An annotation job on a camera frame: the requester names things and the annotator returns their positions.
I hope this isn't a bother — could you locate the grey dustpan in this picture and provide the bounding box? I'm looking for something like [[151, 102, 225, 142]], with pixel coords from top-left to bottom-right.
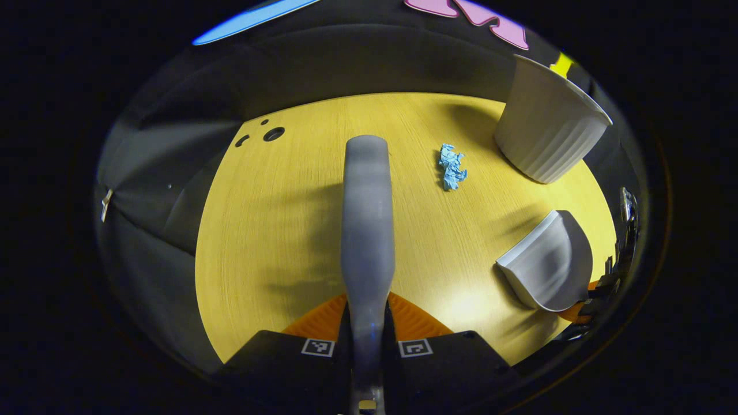
[[496, 209, 594, 312]]

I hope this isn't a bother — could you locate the small grey broom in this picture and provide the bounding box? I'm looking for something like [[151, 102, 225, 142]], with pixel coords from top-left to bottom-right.
[[340, 135, 397, 415]]

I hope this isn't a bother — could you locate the black backdrop cloth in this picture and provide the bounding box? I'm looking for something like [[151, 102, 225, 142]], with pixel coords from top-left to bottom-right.
[[95, 0, 642, 375]]

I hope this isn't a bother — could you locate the grey ribbed garbage bin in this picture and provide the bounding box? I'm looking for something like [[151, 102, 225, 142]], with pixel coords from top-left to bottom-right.
[[494, 54, 613, 184]]

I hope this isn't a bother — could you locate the blue paper trash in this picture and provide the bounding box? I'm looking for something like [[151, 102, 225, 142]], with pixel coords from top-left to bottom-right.
[[438, 143, 469, 191]]

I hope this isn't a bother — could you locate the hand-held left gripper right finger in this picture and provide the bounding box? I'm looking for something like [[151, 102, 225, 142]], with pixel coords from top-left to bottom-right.
[[383, 291, 514, 415]]

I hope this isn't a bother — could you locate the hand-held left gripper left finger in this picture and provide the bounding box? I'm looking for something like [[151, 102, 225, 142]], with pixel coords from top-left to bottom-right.
[[222, 293, 354, 415]]

